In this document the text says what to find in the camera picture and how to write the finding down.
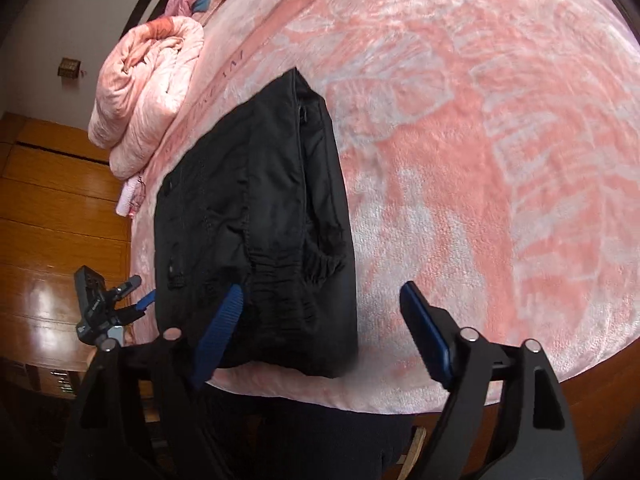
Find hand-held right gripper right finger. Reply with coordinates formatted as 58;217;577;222
399;281;584;480

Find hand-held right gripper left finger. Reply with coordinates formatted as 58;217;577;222
57;284;246;480

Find black pants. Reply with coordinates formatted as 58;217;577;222
153;66;359;380

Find small pink striped cloth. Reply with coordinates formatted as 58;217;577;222
115;174;147;219

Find wooden wardrobe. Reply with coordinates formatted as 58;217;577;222
0;111;137;402

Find pink floral blanket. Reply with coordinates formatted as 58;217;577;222
127;0;640;414

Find rolled pink quilt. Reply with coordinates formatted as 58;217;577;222
88;16;206;181

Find black headboard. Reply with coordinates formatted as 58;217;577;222
122;0;187;41

